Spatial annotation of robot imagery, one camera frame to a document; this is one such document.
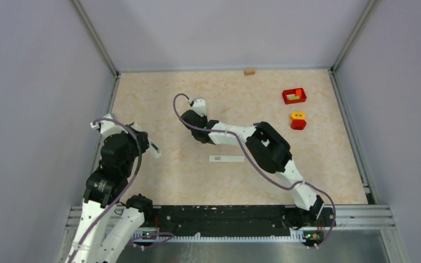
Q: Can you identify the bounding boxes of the red bin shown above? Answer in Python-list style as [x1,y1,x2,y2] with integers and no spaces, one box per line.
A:
[282,88,307,105]

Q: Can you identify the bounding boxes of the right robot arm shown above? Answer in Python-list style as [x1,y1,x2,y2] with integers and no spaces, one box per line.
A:
[180,110,325,226]

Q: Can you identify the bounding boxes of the long white remote control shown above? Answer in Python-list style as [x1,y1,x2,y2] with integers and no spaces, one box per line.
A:
[129,122,162,159]

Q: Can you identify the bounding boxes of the red block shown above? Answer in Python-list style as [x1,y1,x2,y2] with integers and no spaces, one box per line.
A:
[290,119,307,130]

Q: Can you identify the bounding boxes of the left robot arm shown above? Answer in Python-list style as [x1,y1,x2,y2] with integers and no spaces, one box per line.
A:
[65,131,150,262]

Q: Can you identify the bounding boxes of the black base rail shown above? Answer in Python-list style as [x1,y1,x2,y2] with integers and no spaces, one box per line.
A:
[142,205,336,238]

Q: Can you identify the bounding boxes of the yellow block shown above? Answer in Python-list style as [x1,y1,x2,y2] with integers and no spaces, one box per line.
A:
[290,111,306,121]

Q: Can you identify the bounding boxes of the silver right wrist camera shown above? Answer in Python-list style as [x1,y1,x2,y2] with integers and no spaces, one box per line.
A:
[189,98,207,117]

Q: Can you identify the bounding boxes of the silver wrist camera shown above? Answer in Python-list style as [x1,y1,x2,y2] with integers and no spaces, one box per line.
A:
[90,113,124,138]
[189,98,207,117]

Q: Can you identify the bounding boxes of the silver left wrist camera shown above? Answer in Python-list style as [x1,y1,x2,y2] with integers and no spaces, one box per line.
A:
[90,113,124,138]

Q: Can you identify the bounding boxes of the small wooden block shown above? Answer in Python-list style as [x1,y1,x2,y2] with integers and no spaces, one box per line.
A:
[243,68,255,76]

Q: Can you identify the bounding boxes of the long white battery cover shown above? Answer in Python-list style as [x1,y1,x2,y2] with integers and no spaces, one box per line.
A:
[209,155,245,162]

